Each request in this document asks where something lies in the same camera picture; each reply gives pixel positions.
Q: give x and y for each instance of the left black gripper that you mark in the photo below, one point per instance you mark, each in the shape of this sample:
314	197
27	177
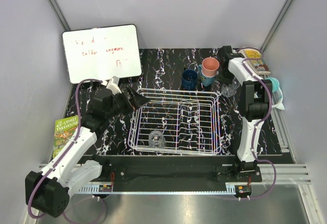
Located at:
136	101

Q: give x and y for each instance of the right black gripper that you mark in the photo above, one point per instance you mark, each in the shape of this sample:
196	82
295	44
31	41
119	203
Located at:
223	80

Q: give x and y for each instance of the clear glass cup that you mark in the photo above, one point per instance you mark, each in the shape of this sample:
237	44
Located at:
229	90
157	140

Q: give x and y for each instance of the pink plastic cup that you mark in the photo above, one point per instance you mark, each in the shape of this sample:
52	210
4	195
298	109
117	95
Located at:
210	66

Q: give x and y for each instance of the light blue mug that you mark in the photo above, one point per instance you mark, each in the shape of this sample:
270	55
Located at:
206	81

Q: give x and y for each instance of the dark blue mug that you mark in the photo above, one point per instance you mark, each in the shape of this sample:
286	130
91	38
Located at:
189	79

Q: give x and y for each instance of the clear glass cup front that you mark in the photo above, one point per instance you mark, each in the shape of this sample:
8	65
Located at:
157	140

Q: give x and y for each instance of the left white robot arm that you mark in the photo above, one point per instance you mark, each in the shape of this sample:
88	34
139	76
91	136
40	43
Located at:
50	189

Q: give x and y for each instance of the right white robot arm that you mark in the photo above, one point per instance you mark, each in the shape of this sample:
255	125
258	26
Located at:
255	103

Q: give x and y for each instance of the yellow cover book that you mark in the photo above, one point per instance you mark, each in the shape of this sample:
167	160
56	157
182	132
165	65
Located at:
256	62

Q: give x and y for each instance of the teal cat ear headphones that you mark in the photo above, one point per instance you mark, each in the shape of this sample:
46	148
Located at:
276	89

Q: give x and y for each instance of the white whiteboard with red writing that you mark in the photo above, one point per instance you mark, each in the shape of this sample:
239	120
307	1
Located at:
102	53

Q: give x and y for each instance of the green treehouse book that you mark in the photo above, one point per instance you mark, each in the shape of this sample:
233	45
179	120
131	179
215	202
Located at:
63	132

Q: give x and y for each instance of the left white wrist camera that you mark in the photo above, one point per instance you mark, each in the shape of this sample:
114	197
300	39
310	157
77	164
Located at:
113	85

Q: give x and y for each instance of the white wire dish rack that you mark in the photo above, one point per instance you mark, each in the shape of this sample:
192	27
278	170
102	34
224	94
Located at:
189	121

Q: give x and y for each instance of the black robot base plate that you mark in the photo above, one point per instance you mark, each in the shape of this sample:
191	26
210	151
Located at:
177	173

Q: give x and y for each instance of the white slotted cable duct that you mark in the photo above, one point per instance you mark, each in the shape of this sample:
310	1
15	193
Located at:
96	189

